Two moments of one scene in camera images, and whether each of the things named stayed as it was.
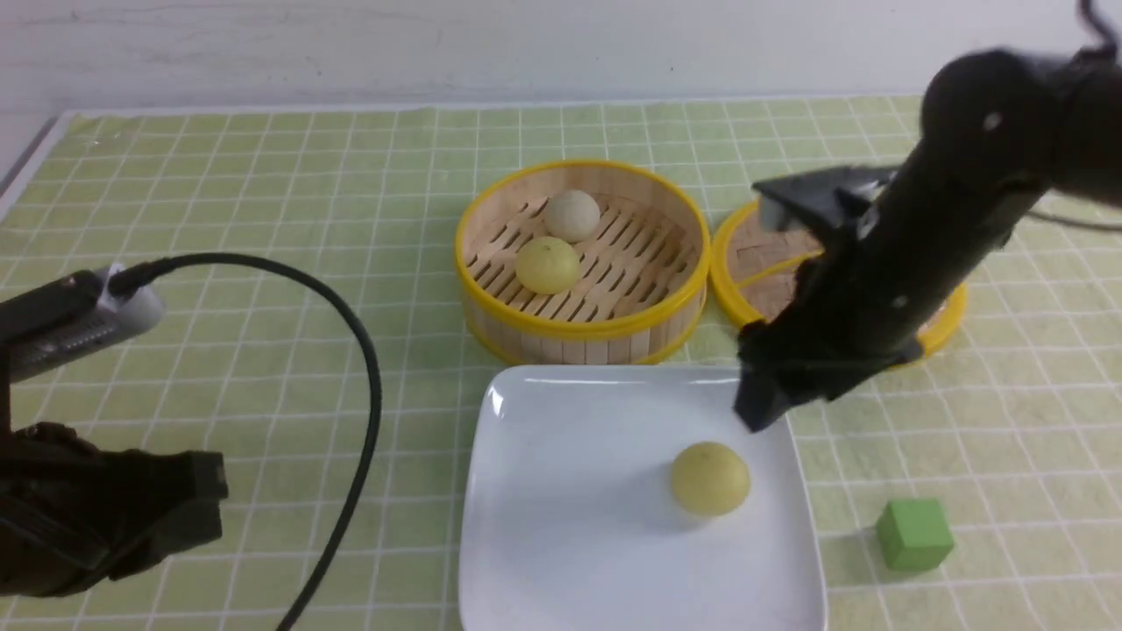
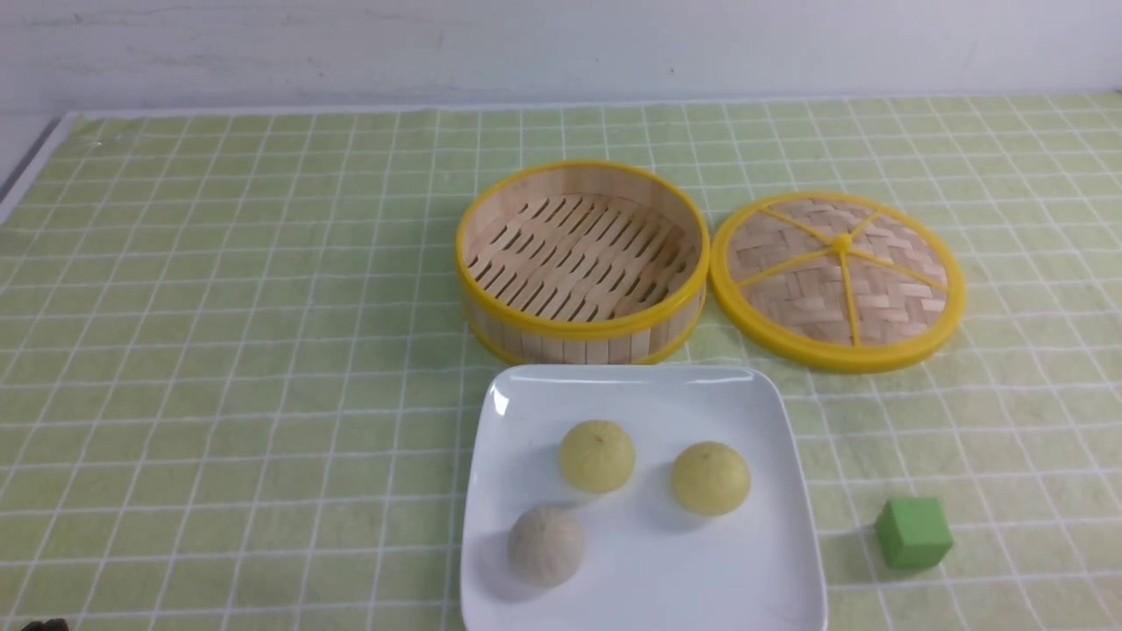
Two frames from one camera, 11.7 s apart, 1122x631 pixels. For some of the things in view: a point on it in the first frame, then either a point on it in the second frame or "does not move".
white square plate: [569, 519] does not move
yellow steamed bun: [548, 265] → [598, 456]
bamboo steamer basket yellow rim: [581, 262] does not move
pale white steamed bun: [572, 216] → [545, 545]
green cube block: [913, 535] does not move
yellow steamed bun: [710, 478] does not move
